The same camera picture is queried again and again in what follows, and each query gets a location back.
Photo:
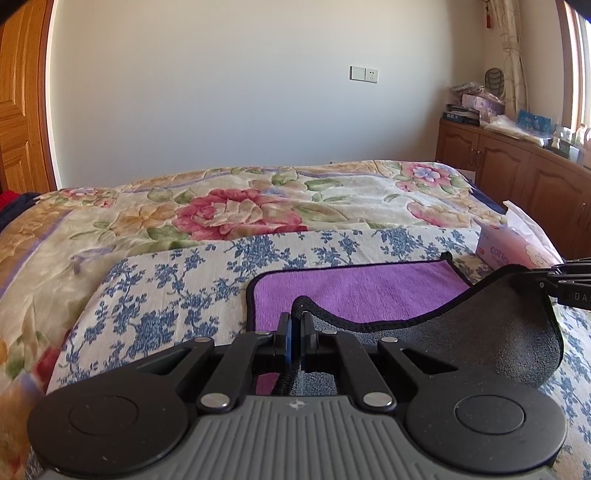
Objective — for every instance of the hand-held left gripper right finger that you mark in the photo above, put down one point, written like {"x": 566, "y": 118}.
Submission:
{"x": 310, "y": 338}

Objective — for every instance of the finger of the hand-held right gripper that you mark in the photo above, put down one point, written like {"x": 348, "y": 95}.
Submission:
{"x": 575, "y": 267}
{"x": 551, "y": 282}

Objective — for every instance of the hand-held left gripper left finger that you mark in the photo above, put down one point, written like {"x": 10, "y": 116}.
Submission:
{"x": 286, "y": 333}

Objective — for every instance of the purple and grey towel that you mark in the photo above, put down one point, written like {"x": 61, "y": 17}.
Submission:
{"x": 369, "y": 290}

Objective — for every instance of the pink tissue pack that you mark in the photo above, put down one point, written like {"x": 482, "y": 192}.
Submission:
{"x": 517, "y": 240}

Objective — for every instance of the wooden cabinet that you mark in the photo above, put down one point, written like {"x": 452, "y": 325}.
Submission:
{"x": 517, "y": 170}

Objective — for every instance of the blue floral white sheet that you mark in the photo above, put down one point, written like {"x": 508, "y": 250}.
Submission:
{"x": 166, "y": 300}

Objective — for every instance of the row of small bottles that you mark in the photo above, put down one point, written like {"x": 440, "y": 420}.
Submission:
{"x": 572, "y": 141}

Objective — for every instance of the flower print blanket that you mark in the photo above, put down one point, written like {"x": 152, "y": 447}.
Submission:
{"x": 221, "y": 212}

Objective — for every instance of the clear plastic bag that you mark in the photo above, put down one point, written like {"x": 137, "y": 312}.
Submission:
{"x": 512, "y": 129}

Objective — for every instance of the blue packet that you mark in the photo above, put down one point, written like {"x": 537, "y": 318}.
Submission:
{"x": 534, "y": 121}

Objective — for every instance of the pink box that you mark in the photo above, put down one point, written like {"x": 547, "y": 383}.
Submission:
{"x": 482, "y": 104}

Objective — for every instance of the dark flat box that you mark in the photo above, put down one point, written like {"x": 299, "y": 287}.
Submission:
{"x": 459, "y": 115}

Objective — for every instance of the grey hand fan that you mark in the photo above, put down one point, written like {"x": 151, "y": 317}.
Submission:
{"x": 494, "y": 81}

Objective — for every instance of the patterned cream curtain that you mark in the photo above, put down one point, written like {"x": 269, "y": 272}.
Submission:
{"x": 513, "y": 60}

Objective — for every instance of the red hanging tassel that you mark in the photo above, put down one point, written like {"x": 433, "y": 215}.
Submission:
{"x": 487, "y": 14}

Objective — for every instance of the dark blue cloth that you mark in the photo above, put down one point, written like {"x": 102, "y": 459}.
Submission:
{"x": 18, "y": 207}

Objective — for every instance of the red cloth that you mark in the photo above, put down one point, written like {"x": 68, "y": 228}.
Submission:
{"x": 7, "y": 199}

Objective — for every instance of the wooden door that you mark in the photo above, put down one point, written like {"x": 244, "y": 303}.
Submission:
{"x": 21, "y": 101}

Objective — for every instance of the wooden window frame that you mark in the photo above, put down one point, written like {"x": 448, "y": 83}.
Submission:
{"x": 570, "y": 64}

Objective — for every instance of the white wall switch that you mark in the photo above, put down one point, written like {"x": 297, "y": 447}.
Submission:
{"x": 357, "y": 73}

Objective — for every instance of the white wall socket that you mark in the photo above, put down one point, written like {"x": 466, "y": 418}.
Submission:
{"x": 371, "y": 74}

